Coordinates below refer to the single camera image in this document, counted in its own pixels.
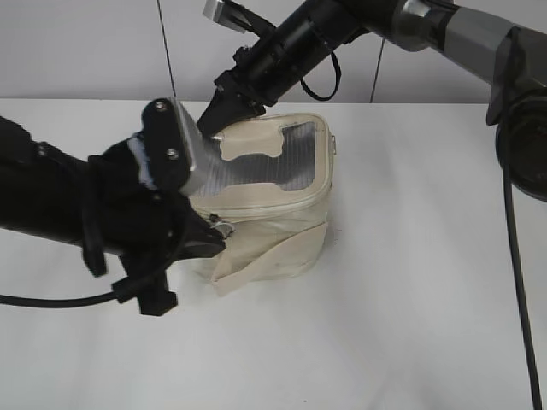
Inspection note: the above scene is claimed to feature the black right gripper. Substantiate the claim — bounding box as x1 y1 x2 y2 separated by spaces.
197 1 368 137

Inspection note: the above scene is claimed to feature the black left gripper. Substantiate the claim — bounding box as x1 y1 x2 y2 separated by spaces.
80 136 226 317

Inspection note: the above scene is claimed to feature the silver zipper pull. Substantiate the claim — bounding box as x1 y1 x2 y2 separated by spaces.
209 214 236 239

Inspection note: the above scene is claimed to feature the cream bag with mesh window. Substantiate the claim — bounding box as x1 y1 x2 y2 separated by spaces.
190 113 334 296

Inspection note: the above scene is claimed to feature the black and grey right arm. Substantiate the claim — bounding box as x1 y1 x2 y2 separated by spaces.
197 1 546 201

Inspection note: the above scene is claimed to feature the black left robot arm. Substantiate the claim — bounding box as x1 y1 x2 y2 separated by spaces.
1 120 226 316

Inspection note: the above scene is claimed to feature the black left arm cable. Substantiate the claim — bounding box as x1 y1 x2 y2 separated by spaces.
0 200 180 308

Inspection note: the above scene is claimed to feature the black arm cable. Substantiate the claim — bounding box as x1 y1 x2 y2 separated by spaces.
0 200 180 308
499 29 544 410

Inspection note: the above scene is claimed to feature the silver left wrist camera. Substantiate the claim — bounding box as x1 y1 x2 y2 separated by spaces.
140 97 209 196

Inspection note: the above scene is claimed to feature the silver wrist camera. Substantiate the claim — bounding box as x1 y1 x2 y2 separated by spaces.
203 0 252 33
140 97 209 196

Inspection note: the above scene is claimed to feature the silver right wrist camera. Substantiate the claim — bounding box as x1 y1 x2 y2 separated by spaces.
203 0 252 33

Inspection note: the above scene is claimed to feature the black right gripper cable loop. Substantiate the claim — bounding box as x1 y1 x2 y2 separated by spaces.
299 50 343 103

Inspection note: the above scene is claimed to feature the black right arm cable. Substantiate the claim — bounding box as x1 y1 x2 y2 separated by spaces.
499 29 544 410

